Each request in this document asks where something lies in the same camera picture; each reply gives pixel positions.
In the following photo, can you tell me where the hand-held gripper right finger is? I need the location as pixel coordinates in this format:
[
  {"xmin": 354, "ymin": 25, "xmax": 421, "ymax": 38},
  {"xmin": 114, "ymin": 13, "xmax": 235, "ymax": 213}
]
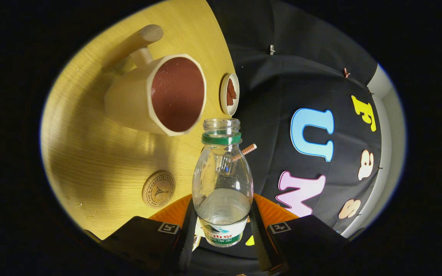
[{"xmin": 250, "ymin": 193, "xmax": 365, "ymax": 274}]

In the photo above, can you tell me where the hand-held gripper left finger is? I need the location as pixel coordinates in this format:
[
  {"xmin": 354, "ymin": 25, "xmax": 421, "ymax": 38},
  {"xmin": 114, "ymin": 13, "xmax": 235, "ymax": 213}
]
[{"xmin": 85, "ymin": 194, "xmax": 198, "ymax": 274}]

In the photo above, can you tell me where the round cork coaster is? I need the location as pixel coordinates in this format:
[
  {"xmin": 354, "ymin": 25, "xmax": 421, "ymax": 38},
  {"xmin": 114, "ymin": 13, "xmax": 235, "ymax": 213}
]
[{"xmin": 142, "ymin": 171, "xmax": 176, "ymax": 209}]

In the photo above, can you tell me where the clear plastic juice bottle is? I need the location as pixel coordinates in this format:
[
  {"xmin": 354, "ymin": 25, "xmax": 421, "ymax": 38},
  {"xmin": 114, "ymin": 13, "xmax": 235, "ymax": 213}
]
[{"xmin": 191, "ymin": 118, "xmax": 254, "ymax": 248}]

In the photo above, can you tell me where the beige cup with wooden handle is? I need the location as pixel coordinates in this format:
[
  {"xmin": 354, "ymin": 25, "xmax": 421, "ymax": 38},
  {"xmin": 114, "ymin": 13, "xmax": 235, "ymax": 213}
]
[{"xmin": 103, "ymin": 25, "xmax": 207, "ymax": 137}]

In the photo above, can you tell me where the red striped straw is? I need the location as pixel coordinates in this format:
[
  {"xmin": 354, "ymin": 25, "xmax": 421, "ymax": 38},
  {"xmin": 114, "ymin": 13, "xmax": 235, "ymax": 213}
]
[{"xmin": 233, "ymin": 144, "xmax": 257, "ymax": 161}]

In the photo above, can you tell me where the wooden table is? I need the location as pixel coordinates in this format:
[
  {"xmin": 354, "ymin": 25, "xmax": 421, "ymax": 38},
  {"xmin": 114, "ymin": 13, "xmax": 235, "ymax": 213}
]
[{"xmin": 40, "ymin": 0, "xmax": 241, "ymax": 240}]

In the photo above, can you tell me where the round white plate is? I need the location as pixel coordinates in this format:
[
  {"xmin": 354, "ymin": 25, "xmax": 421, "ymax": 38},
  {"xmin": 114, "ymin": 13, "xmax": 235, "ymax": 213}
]
[{"xmin": 220, "ymin": 73, "xmax": 240, "ymax": 116}]

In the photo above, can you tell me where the black backdrop cloth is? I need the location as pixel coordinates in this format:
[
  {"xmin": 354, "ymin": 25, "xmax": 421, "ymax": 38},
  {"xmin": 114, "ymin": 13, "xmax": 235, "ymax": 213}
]
[{"xmin": 206, "ymin": 0, "xmax": 383, "ymax": 274}]

